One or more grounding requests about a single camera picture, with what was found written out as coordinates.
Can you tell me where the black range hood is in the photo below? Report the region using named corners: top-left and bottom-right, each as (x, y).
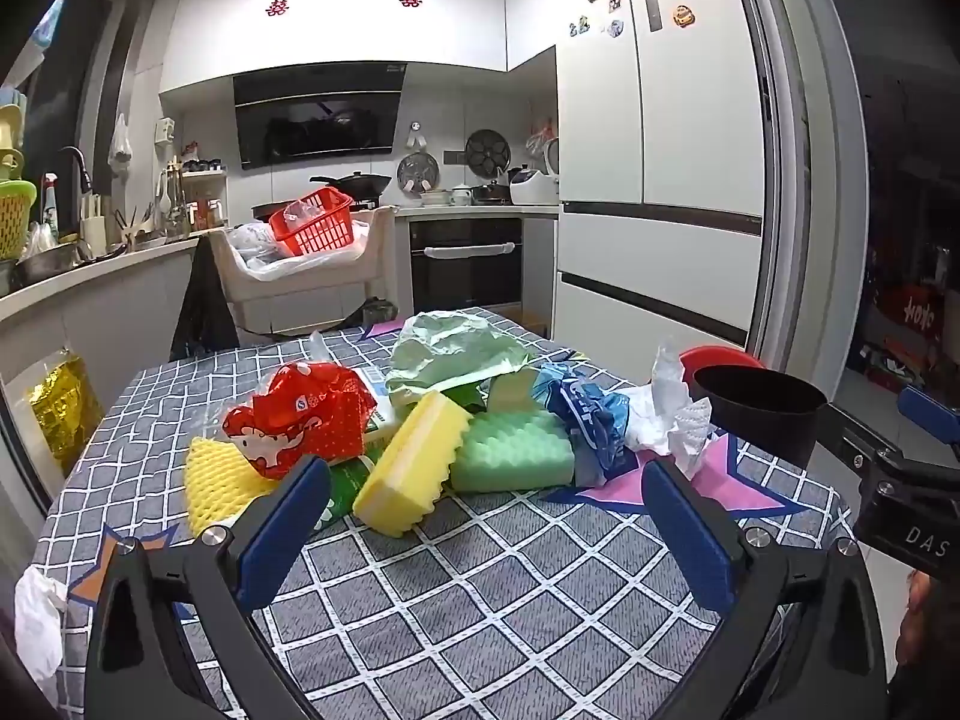
top-left (232, 62), bottom-right (408, 171)

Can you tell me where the yellow foam sponge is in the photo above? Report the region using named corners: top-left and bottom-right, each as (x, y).
top-left (352, 390), bottom-right (473, 539)

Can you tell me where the grey checked tablecloth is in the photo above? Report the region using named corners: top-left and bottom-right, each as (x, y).
top-left (30, 305), bottom-right (863, 720)

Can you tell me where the red plastic basket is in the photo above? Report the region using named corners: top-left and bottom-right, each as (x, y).
top-left (268, 187), bottom-right (355, 257)

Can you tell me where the black kitchen faucet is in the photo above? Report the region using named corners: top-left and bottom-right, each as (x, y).
top-left (58, 146), bottom-right (95, 237)

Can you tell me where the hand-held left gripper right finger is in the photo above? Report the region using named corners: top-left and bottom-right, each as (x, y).
top-left (641, 457), bottom-right (890, 720)

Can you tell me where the person's right hand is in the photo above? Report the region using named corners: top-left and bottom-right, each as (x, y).
top-left (892, 568), bottom-right (960, 698)

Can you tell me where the black wok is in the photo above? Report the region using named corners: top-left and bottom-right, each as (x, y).
top-left (310, 171), bottom-right (393, 203)

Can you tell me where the green foam sponge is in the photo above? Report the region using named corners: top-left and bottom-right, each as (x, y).
top-left (450, 409), bottom-right (575, 496)

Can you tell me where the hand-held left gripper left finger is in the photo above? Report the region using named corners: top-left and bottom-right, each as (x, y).
top-left (84, 454), bottom-right (335, 720)

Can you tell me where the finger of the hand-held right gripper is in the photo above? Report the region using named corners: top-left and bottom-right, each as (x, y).
top-left (898, 384), bottom-right (960, 466)
top-left (821, 401), bottom-right (901, 466)

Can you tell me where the black round bin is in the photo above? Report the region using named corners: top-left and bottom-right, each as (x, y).
top-left (691, 364), bottom-right (828, 472)

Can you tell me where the blue printed packet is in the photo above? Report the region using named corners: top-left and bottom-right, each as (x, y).
top-left (536, 361), bottom-right (631, 485)

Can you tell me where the gold foil ornament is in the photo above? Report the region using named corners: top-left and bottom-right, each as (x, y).
top-left (28, 358), bottom-right (102, 473)

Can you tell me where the white spray bottle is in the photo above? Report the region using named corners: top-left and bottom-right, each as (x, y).
top-left (37, 172), bottom-right (62, 230)

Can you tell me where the red printed box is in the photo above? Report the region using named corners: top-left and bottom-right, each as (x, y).
top-left (885, 270), bottom-right (946, 346)

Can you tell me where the beige cart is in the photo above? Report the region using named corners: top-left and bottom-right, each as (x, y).
top-left (208, 204), bottom-right (396, 332)

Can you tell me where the black hanging cloth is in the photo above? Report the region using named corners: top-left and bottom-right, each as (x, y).
top-left (170, 236), bottom-right (241, 361)

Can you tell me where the white hanging plastic bag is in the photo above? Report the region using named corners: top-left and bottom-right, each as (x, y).
top-left (109, 114), bottom-right (134, 170)

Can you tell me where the yellow-green plastic basket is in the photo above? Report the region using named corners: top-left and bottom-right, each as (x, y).
top-left (0, 180), bottom-right (38, 260)

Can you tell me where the red plastic stool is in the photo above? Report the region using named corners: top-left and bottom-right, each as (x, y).
top-left (677, 345), bottom-right (766, 376)

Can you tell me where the clear plastic wrapper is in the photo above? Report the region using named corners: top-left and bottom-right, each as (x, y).
top-left (649, 337), bottom-right (687, 391)

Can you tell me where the red printed plastic bag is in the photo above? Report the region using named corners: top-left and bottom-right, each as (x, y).
top-left (223, 360), bottom-right (380, 482)

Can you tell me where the white tissue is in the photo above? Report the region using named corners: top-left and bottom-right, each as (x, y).
top-left (626, 382), bottom-right (713, 477)

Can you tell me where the knife block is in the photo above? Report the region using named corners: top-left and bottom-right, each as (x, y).
top-left (81, 195), bottom-right (113, 248)

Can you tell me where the white refrigerator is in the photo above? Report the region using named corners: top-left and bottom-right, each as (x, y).
top-left (555, 0), bottom-right (766, 350)

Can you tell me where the green printed packet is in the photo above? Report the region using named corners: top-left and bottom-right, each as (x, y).
top-left (322, 454), bottom-right (383, 533)

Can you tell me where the grey round pot lid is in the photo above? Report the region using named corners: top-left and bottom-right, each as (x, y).
top-left (396, 152), bottom-right (437, 194)

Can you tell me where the white rice cooker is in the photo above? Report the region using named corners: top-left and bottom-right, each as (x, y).
top-left (510, 169), bottom-right (561, 205)

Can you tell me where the black built-in oven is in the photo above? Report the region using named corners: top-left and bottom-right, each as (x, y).
top-left (410, 217), bottom-right (524, 316)

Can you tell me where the light green plastic bag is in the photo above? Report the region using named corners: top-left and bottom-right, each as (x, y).
top-left (384, 310), bottom-right (530, 410)

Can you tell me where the yellow foam net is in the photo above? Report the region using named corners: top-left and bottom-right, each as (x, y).
top-left (185, 435), bottom-right (278, 537)

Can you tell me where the dark round pan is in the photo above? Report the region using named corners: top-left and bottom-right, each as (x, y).
top-left (465, 129), bottom-right (513, 173)

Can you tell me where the small yellow-green scouring sponge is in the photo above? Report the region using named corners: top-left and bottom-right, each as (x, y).
top-left (487, 373), bottom-right (537, 413)

